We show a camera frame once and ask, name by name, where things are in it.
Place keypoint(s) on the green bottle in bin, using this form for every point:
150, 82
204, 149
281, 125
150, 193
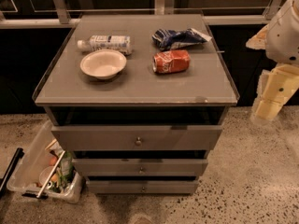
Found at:
66, 166

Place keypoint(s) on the white bowl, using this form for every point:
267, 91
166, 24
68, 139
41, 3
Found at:
103, 64

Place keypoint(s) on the black flat bar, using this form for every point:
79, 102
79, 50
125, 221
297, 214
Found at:
10, 169

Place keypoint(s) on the grey drawer cabinet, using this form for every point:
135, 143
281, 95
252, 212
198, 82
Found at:
137, 96

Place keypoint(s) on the clear plastic storage bin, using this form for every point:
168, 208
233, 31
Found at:
35, 166

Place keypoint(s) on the white plastic water bottle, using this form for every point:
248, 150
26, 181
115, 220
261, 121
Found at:
120, 43

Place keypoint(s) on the blue crumpled chip bag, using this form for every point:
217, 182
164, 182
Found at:
171, 39

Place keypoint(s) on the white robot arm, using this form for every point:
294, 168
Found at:
280, 40

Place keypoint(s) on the grey top drawer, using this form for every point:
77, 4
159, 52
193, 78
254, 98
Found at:
128, 138

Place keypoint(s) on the grey drawer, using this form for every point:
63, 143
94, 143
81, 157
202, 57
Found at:
142, 187
128, 138
140, 167

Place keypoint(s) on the grey bottom drawer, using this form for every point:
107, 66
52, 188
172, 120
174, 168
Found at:
142, 187

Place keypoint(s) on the red crushed soda can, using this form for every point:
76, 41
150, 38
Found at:
171, 61

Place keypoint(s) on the metal window railing frame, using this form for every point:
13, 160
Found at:
15, 14

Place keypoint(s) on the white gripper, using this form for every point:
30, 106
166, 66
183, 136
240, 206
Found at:
284, 36

